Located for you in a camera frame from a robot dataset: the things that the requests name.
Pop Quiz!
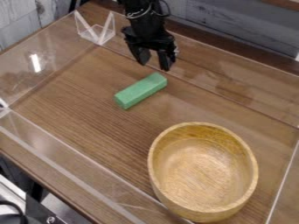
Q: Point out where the clear acrylic corner bracket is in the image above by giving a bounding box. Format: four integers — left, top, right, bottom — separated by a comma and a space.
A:
73, 10, 116, 46

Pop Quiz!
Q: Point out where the green rectangular block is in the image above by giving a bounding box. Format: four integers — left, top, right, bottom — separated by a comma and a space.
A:
115, 73, 168, 109

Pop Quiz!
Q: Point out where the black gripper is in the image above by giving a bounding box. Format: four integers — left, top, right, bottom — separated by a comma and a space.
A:
121, 14, 176, 72

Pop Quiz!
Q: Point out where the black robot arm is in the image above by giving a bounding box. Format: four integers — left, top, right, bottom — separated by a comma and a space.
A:
116, 0, 176, 71

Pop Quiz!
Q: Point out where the brown wooden bowl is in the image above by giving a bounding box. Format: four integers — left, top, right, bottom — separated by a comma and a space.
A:
147, 122, 259, 222

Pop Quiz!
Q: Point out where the black cable bottom left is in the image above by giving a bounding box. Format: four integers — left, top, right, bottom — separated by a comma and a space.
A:
0, 199, 28, 224

